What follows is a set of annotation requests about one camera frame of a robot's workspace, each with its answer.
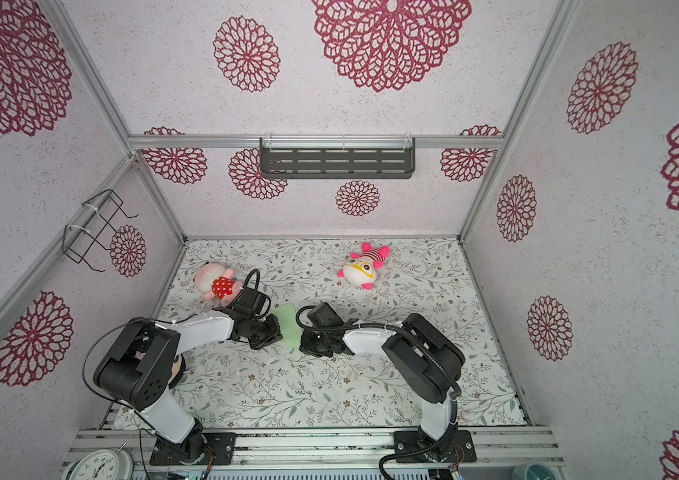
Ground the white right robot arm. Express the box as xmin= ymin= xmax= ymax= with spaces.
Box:
xmin=296 ymin=306 xmax=465 ymax=443

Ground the teal cup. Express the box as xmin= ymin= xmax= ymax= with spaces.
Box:
xmin=511 ymin=462 xmax=559 ymax=480

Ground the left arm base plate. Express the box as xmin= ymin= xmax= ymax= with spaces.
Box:
xmin=148 ymin=431 xmax=237 ymax=467

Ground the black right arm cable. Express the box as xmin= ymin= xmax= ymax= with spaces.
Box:
xmin=294 ymin=304 xmax=463 ymax=480

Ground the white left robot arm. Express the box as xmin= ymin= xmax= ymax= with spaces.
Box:
xmin=93 ymin=311 xmax=281 ymax=444

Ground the grey wall shelf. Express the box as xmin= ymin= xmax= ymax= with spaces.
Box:
xmin=259 ymin=137 xmax=417 ymax=180

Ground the white pink owl plush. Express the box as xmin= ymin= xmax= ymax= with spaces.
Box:
xmin=336 ymin=242 xmax=391 ymax=290

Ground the pink plush red dotted dress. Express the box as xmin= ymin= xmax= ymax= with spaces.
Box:
xmin=194 ymin=263 xmax=243 ymax=307

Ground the light green paper sheet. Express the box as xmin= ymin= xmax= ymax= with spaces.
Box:
xmin=271 ymin=304 xmax=302 ymax=350

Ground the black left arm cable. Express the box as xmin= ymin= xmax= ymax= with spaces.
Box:
xmin=80 ymin=268 xmax=271 ymax=480

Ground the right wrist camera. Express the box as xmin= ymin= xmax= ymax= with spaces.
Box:
xmin=307 ymin=302 xmax=345 ymax=329

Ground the black wire wall rack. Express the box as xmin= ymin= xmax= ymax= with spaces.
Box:
xmin=60 ymin=189 xmax=138 ymax=273

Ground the white analog clock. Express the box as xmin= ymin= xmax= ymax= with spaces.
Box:
xmin=61 ymin=443 xmax=133 ymax=480

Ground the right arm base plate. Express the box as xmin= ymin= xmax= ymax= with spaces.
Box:
xmin=393 ymin=429 xmax=477 ymax=464

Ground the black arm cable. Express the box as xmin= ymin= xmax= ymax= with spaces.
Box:
xmin=80 ymin=268 xmax=271 ymax=480
xmin=294 ymin=304 xmax=463 ymax=480

